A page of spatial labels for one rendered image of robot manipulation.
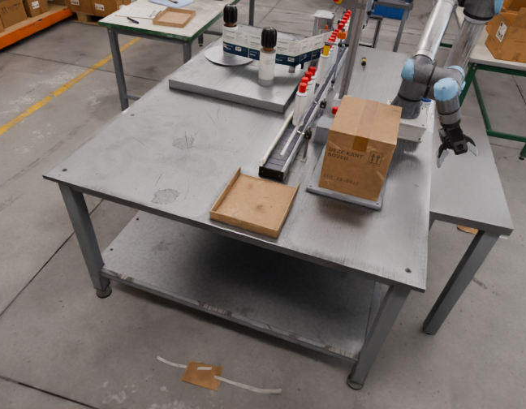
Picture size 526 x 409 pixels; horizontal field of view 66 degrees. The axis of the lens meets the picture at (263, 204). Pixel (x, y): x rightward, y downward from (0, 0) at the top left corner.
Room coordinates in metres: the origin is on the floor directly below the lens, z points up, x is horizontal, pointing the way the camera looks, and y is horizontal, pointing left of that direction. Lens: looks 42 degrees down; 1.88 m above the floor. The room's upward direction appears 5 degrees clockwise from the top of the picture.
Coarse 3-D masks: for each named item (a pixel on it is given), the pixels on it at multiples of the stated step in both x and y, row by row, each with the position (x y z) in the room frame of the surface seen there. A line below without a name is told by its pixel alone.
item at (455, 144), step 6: (456, 126) 1.35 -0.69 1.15; (450, 132) 1.33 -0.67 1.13; (456, 132) 1.33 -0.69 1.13; (462, 132) 1.32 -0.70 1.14; (450, 138) 1.32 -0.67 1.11; (456, 138) 1.31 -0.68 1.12; (462, 138) 1.30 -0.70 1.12; (456, 144) 1.29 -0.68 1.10; (462, 144) 1.28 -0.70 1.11; (456, 150) 1.27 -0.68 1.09; (462, 150) 1.26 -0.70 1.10
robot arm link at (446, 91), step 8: (440, 80) 1.40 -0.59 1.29; (448, 80) 1.38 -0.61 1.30; (440, 88) 1.35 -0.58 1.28; (448, 88) 1.34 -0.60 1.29; (456, 88) 1.35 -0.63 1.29; (440, 96) 1.35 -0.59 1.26; (448, 96) 1.34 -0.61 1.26; (456, 96) 1.35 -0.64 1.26; (440, 104) 1.35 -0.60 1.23; (448, 104) 1.34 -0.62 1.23; (456, 104) 1.34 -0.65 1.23; (440, 112) 1.36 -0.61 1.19; (448, 112) 1.34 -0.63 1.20
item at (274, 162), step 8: (344, 48) 2.78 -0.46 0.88; (328, 80) 2.24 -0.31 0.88; (320, 96) 2.04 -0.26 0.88; (312, 112) 1.85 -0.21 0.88; (304, 120) 1.76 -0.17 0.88; (288, 128) 1.67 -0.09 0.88; (288, 136) 1.61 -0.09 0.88; (296, 136) 1.61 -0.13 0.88; (280, 144) 1.53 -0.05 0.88; (272, 152) 1.47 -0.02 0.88; (280, 152) 1.47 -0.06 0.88; (288, 152) 1.48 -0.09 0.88; (272, 160) 1.41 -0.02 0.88; (280, 160) 1.41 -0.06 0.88; (272, 168) 1.35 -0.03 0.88; (280, 168) 1.35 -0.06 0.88
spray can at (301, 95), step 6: (300, 84) 1.71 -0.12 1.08; (306, 84) 1.72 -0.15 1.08; (300, 90) 1.71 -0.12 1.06; (300, 96) 1.70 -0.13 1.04; (306, 96) 1.71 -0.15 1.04; (300, 102) 1.70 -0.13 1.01; (300, 108) 1.70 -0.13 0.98; (294, 114) 1.71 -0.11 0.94; (300, 114) 1.70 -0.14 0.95; (294, 120) 1.71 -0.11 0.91; (300, 126) 1.70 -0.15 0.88
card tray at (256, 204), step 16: (240, 176) 1.34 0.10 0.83; (224, 192) 1.19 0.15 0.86; (240, 192) 1.23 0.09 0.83; (256, 192) 1.24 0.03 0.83; (272, 192) 1.25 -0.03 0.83; (288, 192) 1.26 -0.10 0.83; (224, 208) 1.13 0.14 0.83; (240, 208) 1.14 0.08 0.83; (256, 208) 1.15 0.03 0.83; (272, 208) 1.16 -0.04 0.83; (288, 208) 1.14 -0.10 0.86; (240, 224) 1.04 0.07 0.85; (256, 224) 1.02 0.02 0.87; (272, 224) 1.07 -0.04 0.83
